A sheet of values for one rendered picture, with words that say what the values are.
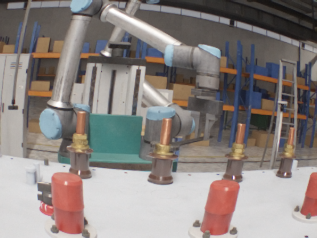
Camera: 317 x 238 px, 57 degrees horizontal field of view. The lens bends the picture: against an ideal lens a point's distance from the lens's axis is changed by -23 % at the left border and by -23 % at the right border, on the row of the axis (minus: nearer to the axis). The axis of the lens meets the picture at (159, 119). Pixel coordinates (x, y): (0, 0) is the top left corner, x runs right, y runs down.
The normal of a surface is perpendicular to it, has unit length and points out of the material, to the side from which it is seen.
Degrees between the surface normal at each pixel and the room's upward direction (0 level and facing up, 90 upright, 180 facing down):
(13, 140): 90
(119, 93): 90
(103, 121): 90
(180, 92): 90
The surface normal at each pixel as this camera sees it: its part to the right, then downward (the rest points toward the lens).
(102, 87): 0.40, 0.15
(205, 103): -0.55, 0.04
